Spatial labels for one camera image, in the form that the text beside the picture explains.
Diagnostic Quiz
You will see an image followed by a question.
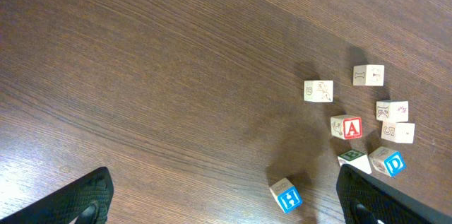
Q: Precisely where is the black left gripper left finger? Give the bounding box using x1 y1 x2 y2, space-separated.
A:
1 167 114 224

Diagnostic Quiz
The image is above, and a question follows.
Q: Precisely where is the red E wooden block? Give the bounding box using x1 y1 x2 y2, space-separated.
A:
352 64 385 86

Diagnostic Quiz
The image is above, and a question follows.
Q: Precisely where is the green B wooden block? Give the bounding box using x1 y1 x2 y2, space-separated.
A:
338 149 371 175

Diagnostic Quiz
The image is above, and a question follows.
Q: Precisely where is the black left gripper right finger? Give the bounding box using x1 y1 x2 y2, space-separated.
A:
336 164 451 224

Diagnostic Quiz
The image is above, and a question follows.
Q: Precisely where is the blue D wooden block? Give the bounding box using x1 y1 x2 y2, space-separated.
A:
369 146 407 177

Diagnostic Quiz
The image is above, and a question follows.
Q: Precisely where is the green V wooden block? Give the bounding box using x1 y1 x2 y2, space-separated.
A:
304 81 333 102

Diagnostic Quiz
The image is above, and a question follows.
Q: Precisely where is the blue H wooden block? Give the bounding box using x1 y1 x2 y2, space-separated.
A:
269 178 302 213

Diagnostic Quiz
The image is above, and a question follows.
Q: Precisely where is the red A wooden block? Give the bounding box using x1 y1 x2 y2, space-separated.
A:
331 114 363 140

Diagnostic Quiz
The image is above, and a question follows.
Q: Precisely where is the wooden K cow block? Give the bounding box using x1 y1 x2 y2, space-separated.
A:
381 122 415 143

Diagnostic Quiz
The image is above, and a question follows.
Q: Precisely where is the wooden K red block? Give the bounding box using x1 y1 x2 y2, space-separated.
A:
376 100 409 122

